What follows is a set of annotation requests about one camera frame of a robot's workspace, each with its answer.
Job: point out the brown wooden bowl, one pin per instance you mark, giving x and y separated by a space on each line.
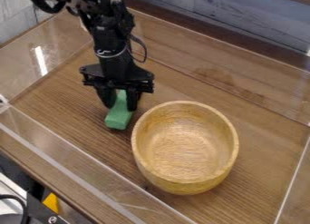
185 146

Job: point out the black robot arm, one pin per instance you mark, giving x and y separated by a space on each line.
109 23

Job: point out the yellow warning label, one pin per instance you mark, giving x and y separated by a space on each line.
51 202

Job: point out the green rectangular block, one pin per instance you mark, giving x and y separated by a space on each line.
119 116

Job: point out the clear acrylic front wall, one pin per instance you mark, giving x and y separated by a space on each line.
84 182

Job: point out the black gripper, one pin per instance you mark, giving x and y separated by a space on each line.
116 73

